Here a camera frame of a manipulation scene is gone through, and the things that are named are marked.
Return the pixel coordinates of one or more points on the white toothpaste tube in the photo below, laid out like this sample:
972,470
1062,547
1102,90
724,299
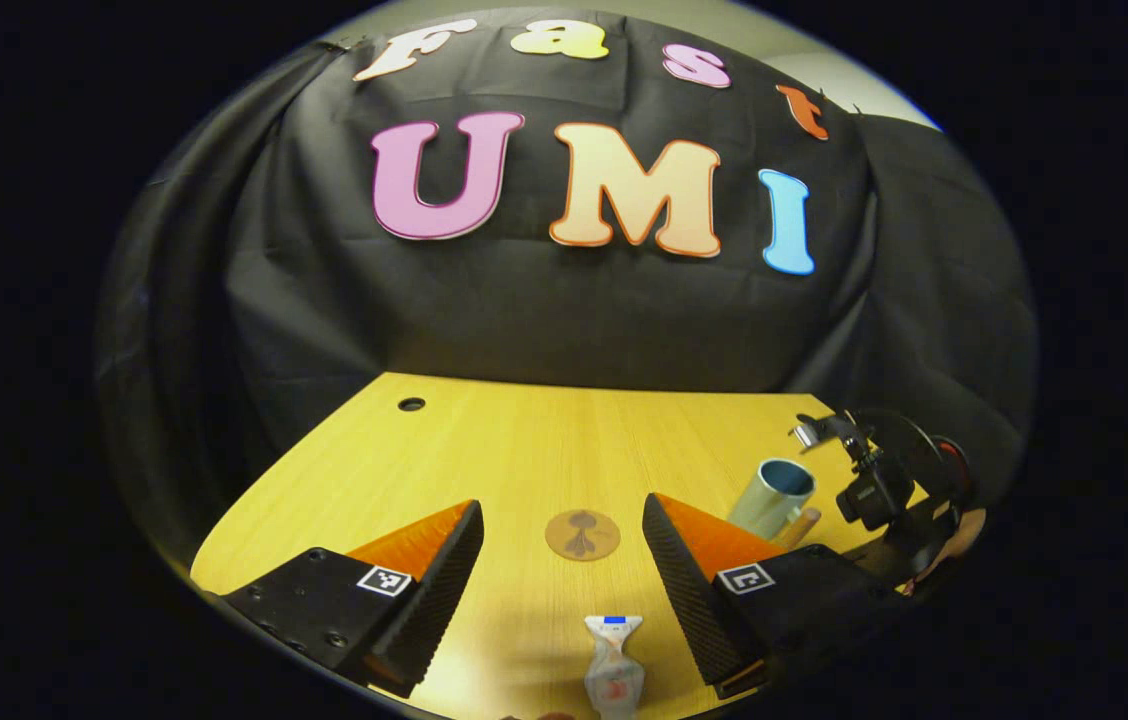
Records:
614,670

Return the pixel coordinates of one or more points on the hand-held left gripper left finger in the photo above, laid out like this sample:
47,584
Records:
444,600

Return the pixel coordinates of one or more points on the black backdrop cloth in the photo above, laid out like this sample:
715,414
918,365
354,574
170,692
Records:
544,320

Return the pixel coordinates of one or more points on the wooden desktop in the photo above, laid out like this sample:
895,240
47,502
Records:
504,450

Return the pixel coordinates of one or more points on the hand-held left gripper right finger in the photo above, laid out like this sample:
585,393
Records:
689,600

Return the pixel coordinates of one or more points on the round brown coaster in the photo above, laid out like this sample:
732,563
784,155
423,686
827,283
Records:
582,535

